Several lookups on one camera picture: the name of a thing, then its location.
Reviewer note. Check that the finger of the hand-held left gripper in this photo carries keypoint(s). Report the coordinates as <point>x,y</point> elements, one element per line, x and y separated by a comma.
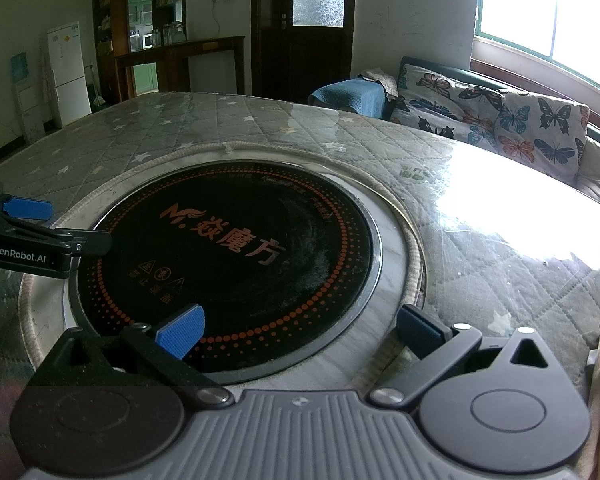
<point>92,242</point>
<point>27,208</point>

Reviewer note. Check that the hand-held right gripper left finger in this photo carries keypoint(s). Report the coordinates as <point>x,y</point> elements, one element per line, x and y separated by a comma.
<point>182,330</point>

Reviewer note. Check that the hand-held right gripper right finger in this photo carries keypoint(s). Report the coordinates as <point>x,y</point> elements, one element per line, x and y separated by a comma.
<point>420,325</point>

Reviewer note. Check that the round black induction hob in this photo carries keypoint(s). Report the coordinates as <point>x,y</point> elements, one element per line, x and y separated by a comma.
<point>230,285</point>

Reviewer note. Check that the water dispenser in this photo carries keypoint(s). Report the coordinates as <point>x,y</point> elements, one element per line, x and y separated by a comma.
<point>27,95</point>

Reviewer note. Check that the white fridge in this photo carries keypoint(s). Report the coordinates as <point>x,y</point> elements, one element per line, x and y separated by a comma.
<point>70,75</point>

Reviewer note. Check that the white microwave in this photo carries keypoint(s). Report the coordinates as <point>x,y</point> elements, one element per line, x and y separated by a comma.
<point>147,41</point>

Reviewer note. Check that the white board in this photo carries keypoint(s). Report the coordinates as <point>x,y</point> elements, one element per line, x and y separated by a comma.
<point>212,72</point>

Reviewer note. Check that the wooden shelf cabinet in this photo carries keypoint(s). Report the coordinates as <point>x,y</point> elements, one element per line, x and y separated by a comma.
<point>99,10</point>

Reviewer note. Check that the dark wooden counter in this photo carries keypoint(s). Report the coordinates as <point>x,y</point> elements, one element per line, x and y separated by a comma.
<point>180,47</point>

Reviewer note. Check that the butterfly print cushion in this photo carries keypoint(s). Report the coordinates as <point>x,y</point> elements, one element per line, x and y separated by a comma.
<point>445,100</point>
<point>545,130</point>

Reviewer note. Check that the blue sofa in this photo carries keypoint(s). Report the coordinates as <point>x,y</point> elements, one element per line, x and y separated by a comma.
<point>350,92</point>

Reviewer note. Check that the beige towel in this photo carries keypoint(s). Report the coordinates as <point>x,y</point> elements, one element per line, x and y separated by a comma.
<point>380,80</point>

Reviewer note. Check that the dark door with frosted glass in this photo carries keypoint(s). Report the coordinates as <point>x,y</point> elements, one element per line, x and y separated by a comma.
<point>275,60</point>

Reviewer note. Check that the large window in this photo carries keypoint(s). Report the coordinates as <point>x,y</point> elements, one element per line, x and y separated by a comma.
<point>555,10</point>

